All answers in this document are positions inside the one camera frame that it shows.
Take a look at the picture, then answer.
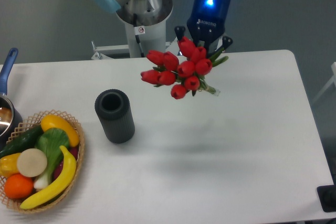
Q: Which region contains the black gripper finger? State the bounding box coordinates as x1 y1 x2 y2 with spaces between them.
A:
216 35 233 52
174 26 186 41

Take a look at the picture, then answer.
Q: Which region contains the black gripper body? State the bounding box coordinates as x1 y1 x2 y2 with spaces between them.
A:
187 0 230 51

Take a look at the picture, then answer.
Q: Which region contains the red tulip bouquet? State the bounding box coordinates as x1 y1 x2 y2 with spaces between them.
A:
141 36 228 100

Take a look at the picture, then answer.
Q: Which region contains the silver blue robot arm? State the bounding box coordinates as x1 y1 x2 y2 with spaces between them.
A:
94 0 232 57

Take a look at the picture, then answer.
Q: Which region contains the dark grey ribbed vase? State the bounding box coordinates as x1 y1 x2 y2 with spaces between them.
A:
94 89 135 144

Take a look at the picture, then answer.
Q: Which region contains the purple eggplant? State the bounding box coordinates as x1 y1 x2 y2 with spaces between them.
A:
53 146 79 181

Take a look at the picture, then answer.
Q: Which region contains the green bok choy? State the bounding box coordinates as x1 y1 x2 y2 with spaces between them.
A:
34 127 69 191

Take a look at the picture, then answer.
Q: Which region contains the woven wicker basket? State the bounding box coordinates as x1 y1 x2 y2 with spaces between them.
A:
1 110 85 214

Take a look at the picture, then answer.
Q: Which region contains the black device at edge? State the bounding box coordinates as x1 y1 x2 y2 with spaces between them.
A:
317 185 335 212

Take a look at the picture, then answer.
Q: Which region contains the green cucumber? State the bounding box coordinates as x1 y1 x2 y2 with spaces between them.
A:
1 125 43 158

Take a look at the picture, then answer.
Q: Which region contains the yellow banana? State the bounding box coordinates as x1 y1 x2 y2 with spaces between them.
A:
20 145 77 210

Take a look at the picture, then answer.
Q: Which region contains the beige round radish slice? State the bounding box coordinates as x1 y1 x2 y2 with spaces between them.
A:
17 148 47 177

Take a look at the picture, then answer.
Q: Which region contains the yellow bell pepper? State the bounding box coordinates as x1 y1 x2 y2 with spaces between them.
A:
1 153 21 177

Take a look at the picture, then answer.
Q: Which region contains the orange fruit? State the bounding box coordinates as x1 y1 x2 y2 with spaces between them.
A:
4 174 34 199

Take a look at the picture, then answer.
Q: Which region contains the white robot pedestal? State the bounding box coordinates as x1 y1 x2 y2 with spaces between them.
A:
90 0 184 60

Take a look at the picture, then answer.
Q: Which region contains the white chair frame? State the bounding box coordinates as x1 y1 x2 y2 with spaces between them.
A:
312 62 335 106

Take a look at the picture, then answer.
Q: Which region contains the blue handled saucepan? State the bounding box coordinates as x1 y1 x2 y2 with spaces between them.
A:
1 48 23 150

